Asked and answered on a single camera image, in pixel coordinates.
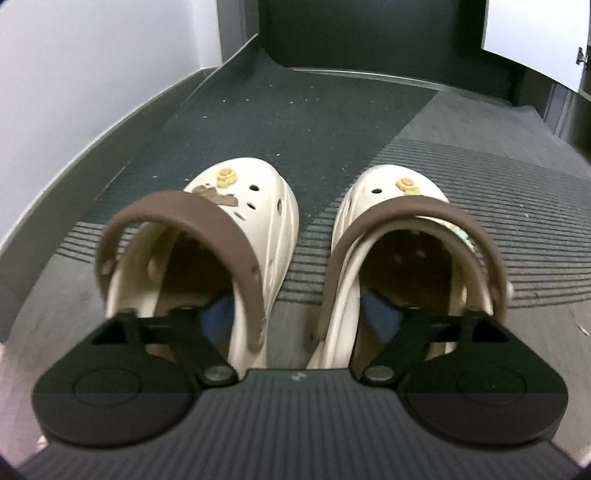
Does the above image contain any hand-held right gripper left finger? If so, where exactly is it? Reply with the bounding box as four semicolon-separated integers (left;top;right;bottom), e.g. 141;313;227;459
91;298;238;387

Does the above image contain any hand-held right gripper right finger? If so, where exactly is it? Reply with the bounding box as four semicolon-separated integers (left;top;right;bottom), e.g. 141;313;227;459
361;294;505;387

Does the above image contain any cream clog with brown strap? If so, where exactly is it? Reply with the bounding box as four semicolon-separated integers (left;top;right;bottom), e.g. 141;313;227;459
307;165;513;370
95;157;298;370

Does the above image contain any grey striped doormat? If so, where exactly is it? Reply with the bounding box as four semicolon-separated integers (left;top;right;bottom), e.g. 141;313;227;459
55;88;591;305

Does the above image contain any dark green mat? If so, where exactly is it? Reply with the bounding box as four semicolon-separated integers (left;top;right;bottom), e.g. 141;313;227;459
55;34;439;250

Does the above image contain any dark grey door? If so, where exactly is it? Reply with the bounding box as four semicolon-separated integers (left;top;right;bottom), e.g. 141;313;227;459
259;0;490;75

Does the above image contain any grey cabinet door with hinge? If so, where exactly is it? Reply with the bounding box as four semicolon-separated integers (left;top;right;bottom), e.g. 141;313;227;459
480;0;587;93

